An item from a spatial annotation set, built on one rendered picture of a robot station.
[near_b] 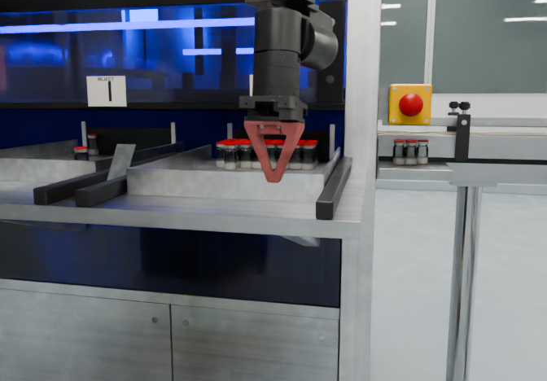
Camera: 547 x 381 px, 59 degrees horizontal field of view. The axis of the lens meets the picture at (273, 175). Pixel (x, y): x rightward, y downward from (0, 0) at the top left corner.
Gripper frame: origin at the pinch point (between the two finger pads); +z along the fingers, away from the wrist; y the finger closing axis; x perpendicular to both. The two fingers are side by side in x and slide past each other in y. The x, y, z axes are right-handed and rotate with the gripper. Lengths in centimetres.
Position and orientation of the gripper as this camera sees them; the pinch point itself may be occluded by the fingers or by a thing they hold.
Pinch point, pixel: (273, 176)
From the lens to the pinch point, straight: 59.3
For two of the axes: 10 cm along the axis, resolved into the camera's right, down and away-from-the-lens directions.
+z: -0.3, 10.0, 0.5
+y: 2.1, -0.4, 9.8
